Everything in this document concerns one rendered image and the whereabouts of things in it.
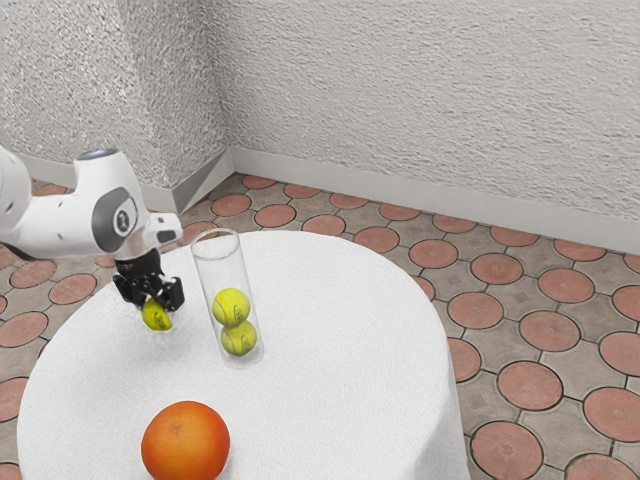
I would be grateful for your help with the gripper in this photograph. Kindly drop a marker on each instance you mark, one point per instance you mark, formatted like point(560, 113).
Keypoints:
point(140, 272)

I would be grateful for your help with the orange grapefruit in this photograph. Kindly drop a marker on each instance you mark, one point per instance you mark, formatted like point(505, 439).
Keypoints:
point(185, 442)

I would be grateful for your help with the clear plastic tube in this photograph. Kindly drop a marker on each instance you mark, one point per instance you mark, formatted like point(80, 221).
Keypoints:
point(227, 300)

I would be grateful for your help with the yellow tennis ball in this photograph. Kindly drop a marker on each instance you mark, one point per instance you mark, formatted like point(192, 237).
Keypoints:
point(231, 306)
point(157, 318)
point(239, 339)

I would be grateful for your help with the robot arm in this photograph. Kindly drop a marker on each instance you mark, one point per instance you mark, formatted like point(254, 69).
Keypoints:
point(60, 220)

